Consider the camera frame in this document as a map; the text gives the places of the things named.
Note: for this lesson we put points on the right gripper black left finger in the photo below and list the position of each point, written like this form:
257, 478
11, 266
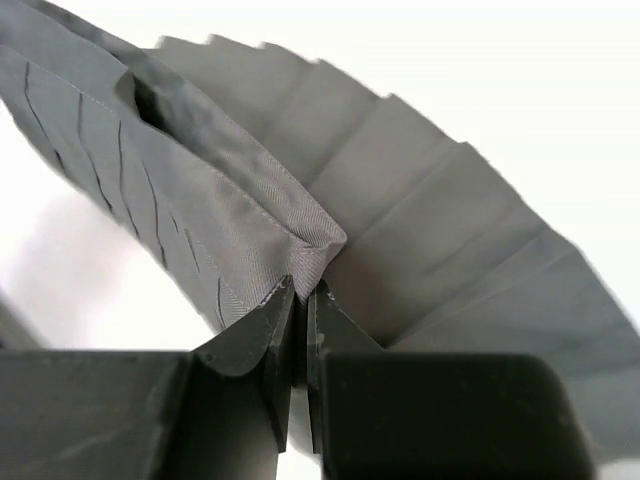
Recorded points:
217, 412

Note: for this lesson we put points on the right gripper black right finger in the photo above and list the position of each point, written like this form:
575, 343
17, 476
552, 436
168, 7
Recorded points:
377, 414

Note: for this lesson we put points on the grey pleated skirt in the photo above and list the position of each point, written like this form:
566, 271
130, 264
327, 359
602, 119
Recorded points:
238, 165

